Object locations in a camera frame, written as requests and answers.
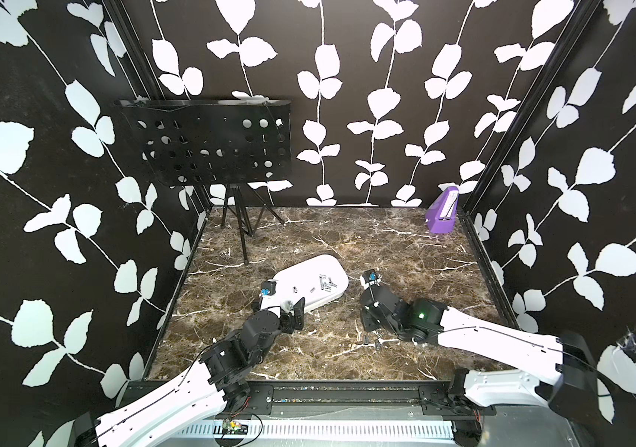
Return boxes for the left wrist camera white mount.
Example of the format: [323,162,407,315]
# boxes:
[258,279,282,317]

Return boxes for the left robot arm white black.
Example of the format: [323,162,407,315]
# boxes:
[67,298,306,446]

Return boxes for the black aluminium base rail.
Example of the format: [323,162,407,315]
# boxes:
[110,379,582,447]

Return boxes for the white ribbed cable duct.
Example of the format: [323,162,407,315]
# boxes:
[173,420,455,443]

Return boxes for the pile of chrome sockets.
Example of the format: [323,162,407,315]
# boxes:
[361,335,382,350]

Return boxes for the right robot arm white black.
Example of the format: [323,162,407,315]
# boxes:
[360,272,608,424]

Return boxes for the purple stapler box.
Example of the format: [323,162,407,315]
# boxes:
[425,186,459,234]

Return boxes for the white plastic storage tray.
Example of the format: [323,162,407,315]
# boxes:
[272,254,349,312]

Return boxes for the black perforated music stand desk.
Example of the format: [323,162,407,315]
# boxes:
[115,100,292,186]

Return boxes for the black music stand tripod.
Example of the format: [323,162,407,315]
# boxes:
[220,184,286,266]

